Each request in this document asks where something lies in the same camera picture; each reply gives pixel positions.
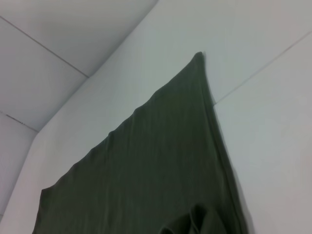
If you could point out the dark green FREE shirt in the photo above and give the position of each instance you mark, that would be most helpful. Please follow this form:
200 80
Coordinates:
151 170

